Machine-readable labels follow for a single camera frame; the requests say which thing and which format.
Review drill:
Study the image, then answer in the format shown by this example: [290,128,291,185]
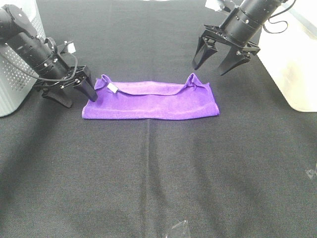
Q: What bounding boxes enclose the clear tape piece bottom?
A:
[163,220,191,238]

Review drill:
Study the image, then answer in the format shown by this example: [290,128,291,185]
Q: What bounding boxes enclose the white storage bin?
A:
[258,0,317,112]

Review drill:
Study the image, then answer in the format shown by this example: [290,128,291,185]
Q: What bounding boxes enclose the purple microfiber towel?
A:
[82,73,219,120]

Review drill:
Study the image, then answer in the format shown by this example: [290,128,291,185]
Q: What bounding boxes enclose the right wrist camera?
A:
[205,0,236,13]

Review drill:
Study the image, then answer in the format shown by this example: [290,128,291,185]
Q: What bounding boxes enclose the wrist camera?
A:
[205,0,236,13]
[62,41,76,54]

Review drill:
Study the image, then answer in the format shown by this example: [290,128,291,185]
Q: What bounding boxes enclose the grey perforated laundry basket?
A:
[0,0,46,117]

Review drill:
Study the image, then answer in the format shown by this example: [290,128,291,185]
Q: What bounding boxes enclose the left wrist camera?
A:
[62,41,76,54]

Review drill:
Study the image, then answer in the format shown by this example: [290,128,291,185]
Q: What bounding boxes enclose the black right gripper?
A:
[192,0,275,75]

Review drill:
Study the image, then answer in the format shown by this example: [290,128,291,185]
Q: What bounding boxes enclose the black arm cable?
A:
[262,0,298,34]
[4,37,79,82]

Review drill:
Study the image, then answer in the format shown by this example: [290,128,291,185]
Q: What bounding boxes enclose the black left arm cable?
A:
[4,37,79,82]

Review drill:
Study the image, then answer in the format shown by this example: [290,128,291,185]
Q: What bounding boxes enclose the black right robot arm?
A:
[192,0,286,75]

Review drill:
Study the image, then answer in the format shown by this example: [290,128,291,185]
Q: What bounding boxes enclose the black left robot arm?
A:
[0,4,98,108]

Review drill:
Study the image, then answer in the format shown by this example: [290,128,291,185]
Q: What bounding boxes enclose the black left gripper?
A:
[6,33,98,108]

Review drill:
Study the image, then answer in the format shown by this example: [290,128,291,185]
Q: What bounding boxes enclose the black table cloth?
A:
[0,0,317,238]

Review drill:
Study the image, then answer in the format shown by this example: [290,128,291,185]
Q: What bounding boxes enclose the clear tape piece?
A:
[305,164,317,180]
[163,220,191,238]

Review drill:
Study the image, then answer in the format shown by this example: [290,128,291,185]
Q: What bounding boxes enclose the clear tape piece right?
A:
[305,164,317,180]

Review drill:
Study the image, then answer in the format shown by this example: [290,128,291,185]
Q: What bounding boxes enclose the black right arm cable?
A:
[262,0,298,34]

